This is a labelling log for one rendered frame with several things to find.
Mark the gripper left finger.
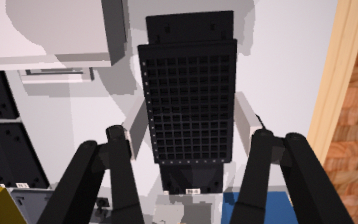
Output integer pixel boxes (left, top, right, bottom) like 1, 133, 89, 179
36, 96, 149, 224

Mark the grey bench mat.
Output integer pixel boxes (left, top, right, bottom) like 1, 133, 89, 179
0, 0, 338, 224

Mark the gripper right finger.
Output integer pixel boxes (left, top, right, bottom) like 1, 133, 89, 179
229, 91, 355, 224

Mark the black multi-well assay plate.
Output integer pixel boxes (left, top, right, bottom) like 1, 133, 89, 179
137, 39, 237, 165

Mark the blue open bin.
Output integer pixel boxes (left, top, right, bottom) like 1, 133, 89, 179
221, 191, 298, 224

